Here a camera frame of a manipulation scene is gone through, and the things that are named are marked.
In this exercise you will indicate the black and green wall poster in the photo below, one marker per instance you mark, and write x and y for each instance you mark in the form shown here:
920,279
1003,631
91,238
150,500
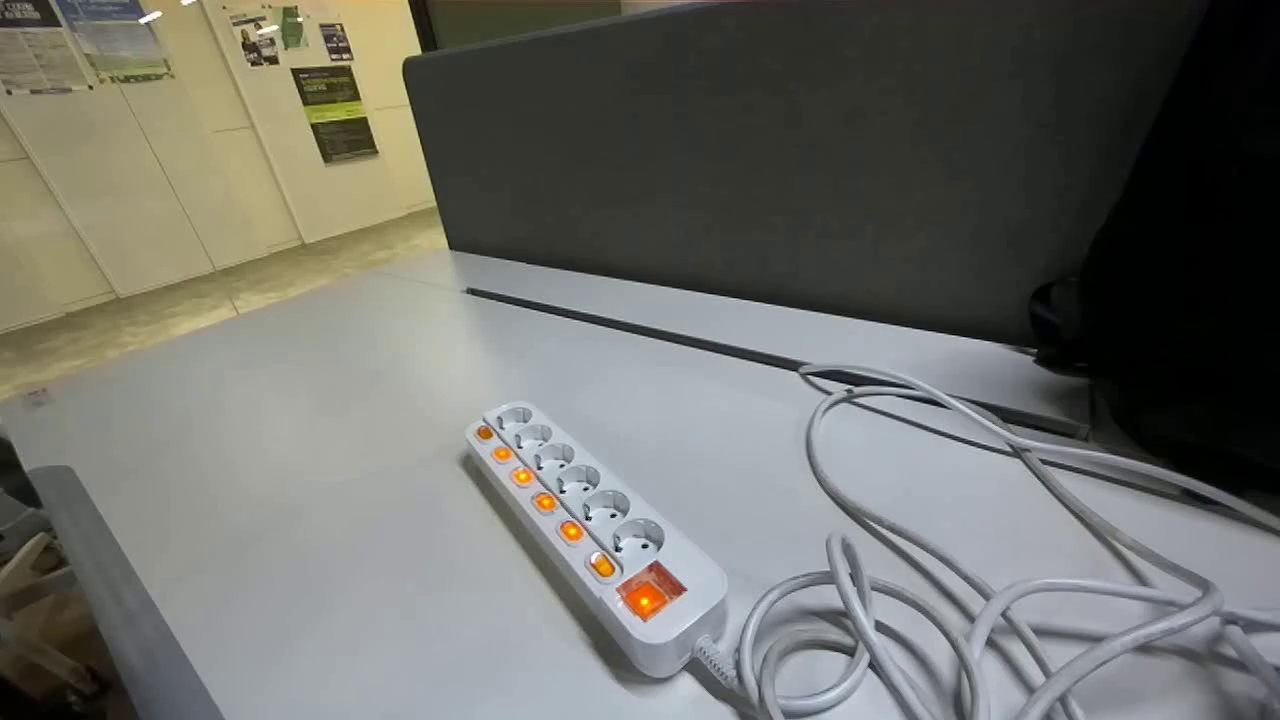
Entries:
333,112

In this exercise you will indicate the white wall poster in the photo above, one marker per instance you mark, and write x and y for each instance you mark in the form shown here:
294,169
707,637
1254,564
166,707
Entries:
75,44

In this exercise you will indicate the grey desk partition panel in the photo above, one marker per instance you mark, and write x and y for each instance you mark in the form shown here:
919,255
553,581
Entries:
913,163

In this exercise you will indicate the white six-socket power strip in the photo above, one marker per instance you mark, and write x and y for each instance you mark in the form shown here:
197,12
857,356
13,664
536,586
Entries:
650,586

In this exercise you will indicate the small wall photo poster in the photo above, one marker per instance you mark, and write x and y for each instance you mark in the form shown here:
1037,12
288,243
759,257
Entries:
257,40

